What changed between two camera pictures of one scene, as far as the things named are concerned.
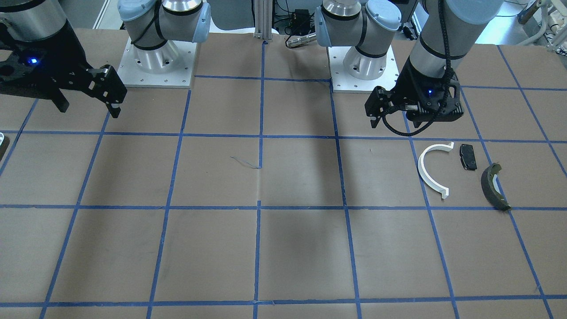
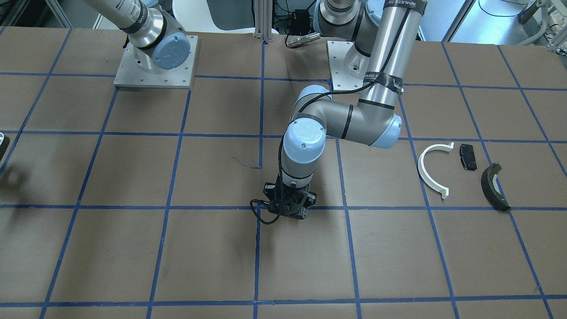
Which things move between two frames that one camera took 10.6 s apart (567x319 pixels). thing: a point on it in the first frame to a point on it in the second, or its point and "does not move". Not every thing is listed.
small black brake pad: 467,157 does not move
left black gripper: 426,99 to 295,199
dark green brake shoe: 491,189 does not move
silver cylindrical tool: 293,41 does not move
